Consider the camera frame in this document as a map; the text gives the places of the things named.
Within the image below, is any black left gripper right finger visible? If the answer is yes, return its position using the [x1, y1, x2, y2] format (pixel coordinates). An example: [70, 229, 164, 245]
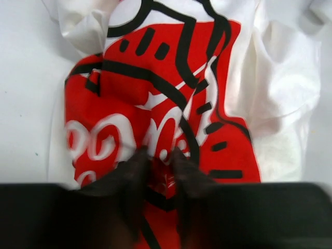
[172, 148, 233, 248]

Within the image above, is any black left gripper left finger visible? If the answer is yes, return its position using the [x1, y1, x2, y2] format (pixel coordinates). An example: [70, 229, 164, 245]
[72, 148, 149, 248]

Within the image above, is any white red printed t-shirt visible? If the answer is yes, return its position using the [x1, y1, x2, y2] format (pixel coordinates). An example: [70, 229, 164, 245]
[44, 1, 321, 248]

